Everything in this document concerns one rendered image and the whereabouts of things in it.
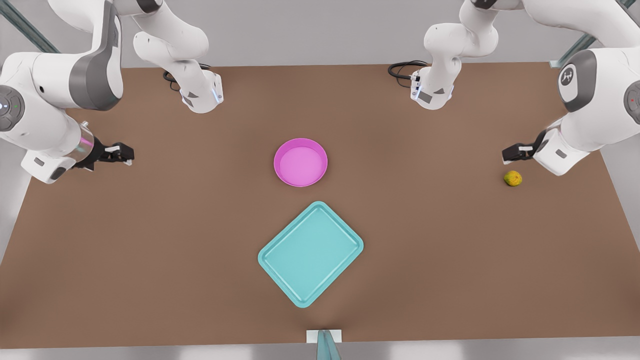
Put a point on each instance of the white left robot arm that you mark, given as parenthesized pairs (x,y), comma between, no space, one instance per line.
(605,100)

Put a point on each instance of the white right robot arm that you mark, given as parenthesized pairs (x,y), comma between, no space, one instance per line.
(45,85)

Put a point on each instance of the pink round plate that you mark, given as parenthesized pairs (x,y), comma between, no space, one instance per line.
(300,163)

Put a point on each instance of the teal rectangular tray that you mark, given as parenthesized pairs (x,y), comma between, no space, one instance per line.
(310,254)

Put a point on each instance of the small orange fruit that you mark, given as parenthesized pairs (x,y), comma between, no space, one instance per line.
(513,178)

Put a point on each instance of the silver frame post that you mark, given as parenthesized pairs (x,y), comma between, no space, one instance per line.
(327,345)
(25,27)
(582,44)

